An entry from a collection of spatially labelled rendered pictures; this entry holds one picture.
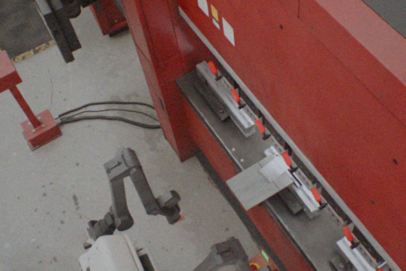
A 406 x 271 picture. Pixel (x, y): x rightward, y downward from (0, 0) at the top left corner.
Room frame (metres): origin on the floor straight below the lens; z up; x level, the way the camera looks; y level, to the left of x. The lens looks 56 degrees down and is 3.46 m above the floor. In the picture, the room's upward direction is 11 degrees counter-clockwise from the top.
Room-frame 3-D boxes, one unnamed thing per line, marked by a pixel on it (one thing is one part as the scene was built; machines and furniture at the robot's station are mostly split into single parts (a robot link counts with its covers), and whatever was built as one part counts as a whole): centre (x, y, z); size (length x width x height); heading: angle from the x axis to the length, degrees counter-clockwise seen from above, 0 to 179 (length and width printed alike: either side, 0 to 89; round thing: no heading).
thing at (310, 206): (1.24, -0.36, 0.92); 0.39 x 0.06 x 0.10; 21
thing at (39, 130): (2.47, 1.17, 0.41); 0.25 x 0.20 x 0.83; 111
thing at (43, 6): (2.21, 0.64, 1.42); 0.45 x 0.12 x 0.36; 18
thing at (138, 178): (1.12, 0.29, 1.40); 0.11 x 0.06 x 0.43; 16
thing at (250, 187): (1.24, -0.20, 1.00); 0.26 x 0.18 x 0.01; 111
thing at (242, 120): (1.80, -0.14, 0.92); 0.50 x 0.06 x 0.10; 21
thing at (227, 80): (1.68, -0.18, 1.26); 0.15 x 0.09 x 0.17; 21
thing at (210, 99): (1.83, -0.07, 0.89); 0.30 x 0.05 x 0.03; 21
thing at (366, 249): (0.75, -0.55, 1.26); 0.15 x 0.09 x 0.17; 21
